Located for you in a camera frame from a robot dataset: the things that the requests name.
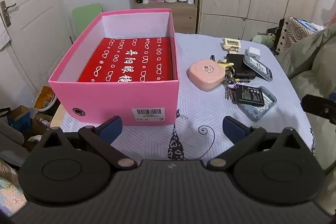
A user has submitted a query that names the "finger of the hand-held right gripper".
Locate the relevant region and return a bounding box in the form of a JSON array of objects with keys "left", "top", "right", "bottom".
[{"left": 301, "top": 94, "right": 336, "bottom": 125}]

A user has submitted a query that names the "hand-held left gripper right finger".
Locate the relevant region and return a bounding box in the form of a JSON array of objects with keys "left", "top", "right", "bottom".
[{"left": 207, "top": 116, "right": 311, "bottom": 170}]

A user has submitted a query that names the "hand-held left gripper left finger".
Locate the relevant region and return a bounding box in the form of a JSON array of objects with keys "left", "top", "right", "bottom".
[{"left": 34, "top": 116, "right": 137, "bottom": 170}]

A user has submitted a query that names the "pink cardboard box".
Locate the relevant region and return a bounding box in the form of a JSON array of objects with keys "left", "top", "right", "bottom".
[{"left": 49, "top": 8, "right": 180, "bottom": 126}]

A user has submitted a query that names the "black battery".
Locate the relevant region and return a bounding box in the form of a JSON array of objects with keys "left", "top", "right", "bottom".
[{"left": 232, "top": 84, "right": 265, "bottom": 106}]

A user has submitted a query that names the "grey pocket router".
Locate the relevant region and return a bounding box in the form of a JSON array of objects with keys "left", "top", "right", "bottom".
[{"left": 238, "top": 86, "right": 278, "bottom": 122}]

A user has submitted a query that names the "key bunch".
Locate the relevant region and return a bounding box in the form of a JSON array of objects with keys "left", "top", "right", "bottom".
[{"left": 223, "top": 67, "right": 238, "bottom": 102}]

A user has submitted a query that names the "pink rounded case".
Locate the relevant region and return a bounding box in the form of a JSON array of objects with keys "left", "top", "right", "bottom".
[{"left": 187, "top": 59, "right": 226, "bottom": 92}]

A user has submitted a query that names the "beige small frame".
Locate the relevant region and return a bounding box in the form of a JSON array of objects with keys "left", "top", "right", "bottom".
[{"left": 221, "top": 38, "right": 242, "bottom": 53}]

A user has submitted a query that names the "olive quilt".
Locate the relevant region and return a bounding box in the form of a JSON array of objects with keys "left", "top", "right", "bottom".
[{"left": 276, "top": 25, "right": 336, "bottom": 169}]

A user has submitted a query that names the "black rectangular case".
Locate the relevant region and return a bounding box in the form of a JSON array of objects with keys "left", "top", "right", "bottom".
[{"left": 226, "top": 53, "right": 256, "bottom": 80}]

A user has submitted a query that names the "grey back cover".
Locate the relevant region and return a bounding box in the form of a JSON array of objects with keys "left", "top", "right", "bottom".
[{"left": 243, "top": 50, "right": 273, "bottom": 82}]

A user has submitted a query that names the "brown paper bag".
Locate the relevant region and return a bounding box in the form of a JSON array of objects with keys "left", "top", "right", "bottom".
[{"left": 31, "top": 113, "right": 54, "bottom": 135}]

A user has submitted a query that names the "trash bin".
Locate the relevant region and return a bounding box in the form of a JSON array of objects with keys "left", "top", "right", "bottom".
[{"left": 34, "top": 86, "right": 59, "bottom": 111}]

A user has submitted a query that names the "red printed sheet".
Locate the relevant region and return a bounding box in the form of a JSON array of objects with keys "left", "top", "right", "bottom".
[{"left": 78, "top": 37, "right": 174, "bottom": 83}]

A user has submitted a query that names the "white charger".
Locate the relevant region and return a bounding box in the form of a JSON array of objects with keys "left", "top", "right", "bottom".
[{"left": 245, "top": 47, "right": 262, "bottom": 61}]

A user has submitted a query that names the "patterned bag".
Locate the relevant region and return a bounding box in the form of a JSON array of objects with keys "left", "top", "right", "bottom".
[{"left": 270, "top": 17, "right": 326, "bottom": 55}]

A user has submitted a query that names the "green plush toy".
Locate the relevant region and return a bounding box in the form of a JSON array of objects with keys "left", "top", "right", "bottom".
[{"left": 252, "top": 33, "right": 276, "bottom": 46}]

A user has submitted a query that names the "blue cardboard box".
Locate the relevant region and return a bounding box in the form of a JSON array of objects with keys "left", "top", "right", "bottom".
[{"left": 7, "top": 105, "right": 32, "bottom": 135}]

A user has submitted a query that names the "grey upholstered seat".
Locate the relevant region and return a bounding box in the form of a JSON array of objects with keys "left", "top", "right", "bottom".
[{"left": 0, "top": 119, "right": 29, "bottom": 167}]

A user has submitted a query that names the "green folding board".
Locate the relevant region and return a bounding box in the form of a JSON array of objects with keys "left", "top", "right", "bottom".
[{"left": 72, "top": 4, "right": 103, "bottom": 41}]

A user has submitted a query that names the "floral cloth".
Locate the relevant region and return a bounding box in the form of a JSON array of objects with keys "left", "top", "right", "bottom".
[{"left": 0, "top": 158, "right": 28, "bottom": 217}]

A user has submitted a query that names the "white door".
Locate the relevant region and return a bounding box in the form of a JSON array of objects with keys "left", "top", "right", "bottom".
[{"left": 0, "top": 0, "right": 72, "bottom": 98}]

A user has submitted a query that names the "metal door handle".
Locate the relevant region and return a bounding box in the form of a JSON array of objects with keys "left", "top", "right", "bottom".
[{"left": 0, "top": 1, "right": 17, "bottom": 28}]

